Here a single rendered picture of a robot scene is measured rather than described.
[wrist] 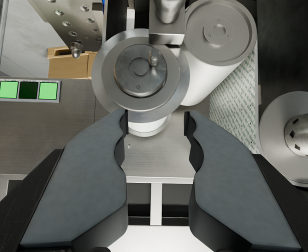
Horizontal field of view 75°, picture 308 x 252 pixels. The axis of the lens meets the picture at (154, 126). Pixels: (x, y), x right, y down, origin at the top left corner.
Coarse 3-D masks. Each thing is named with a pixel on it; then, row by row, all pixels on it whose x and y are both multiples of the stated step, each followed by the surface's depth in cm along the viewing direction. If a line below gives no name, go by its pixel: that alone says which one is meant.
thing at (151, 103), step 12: (144, 36) 30; (120, 48) 30; (168, 48) 30; (108, 60) 30; (168, 60) 30; (108, 72) 29; (168, 72) 30; (108, 84) 29; (168, 84) 29; (120, 96) 29; (156, 96) 29; (168, 96) 29; (132, 108) 29; (144, 108) 29
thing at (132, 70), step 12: (132, 48) 29; (144, 48) 29; (120, 60) 28; (132, 60) 29; (144, 60) 29; (120, 72) 28; (132, 72) 28; (144, 72) 28; (156, 72) 28; (120, 84) 28; (132, 84) 28; (144, 84) 28; (156, 84) 28; (132, 96) 29; (144, 96) 29
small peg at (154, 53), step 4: (152, 48) 26; (156, 48) 26; (152, 52) 26; (156, 52) 26; (152, 56) 26; (156, 56) 26; (152, 60) 26; (156, 60) 26; (152, 64) 28; (156, 64) 28
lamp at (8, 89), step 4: (4, 84) 62; (8, 84) 62; (12, 84) 62; (16, 84) 62; (0, 88) 62; (4, 88) 62; (8, 88) 62; (12, 88) 62; (16, 88) 62; (0, 92) 62; (4, 92) 62; (8, 92) 62; (12, 92) 62; (0, 96) 62; (4, 96) 62; (8, 96) 62; (12, 96) 62
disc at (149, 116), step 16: (128, 32) 31; (144, 32) 31; (176, 48) 31; (96, 64) 30; (96, 80) 30; (96, 96) 30; (176, 96) 30; (128, 112) 29; (144, 112) 29; (160, 112) 29
